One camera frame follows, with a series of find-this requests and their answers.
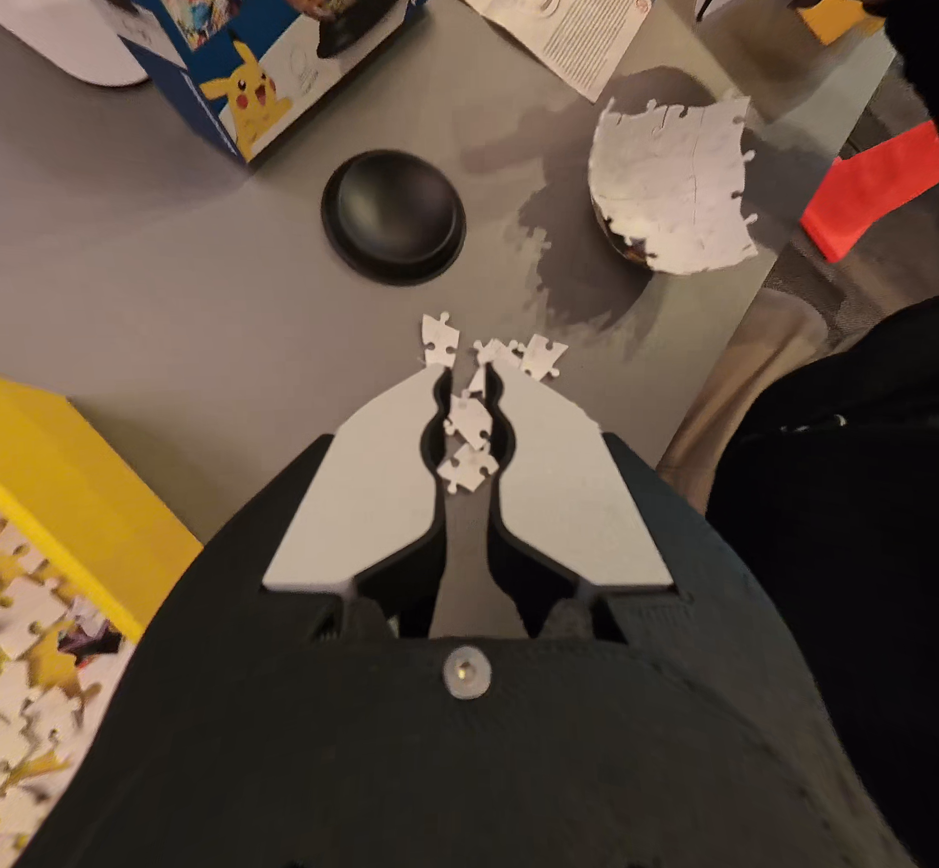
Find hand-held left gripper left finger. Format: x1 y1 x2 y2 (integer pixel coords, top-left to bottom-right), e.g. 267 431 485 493
261 365 453 603

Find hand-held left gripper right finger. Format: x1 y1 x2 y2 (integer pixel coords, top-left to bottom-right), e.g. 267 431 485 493
484 362 676 606

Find pile of white puzzle pieces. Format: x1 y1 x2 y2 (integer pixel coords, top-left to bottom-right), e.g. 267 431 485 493
420 311 570 496

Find partly built puzzle ball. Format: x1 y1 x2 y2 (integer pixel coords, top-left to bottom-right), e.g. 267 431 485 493
587 94 760 276

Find black round puzzle stand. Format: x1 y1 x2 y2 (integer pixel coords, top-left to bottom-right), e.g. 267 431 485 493
320 149 468 287

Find heap of colourful puzzle pieces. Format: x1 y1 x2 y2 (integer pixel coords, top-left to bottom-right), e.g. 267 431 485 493
0 516 138 854

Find blue puzzle box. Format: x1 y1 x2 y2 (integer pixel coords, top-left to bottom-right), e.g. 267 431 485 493
37 0 446 166

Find yellow object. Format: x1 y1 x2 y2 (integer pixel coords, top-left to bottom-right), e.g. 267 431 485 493
798 0 885 46

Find white instruction sheet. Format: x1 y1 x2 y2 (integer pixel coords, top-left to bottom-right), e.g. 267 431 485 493
444 0 665 104

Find red plastic object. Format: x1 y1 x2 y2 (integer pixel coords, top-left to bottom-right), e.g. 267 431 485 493
800 118 939 264

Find yellow box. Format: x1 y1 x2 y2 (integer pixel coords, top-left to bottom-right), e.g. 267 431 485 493
0 377 204 868

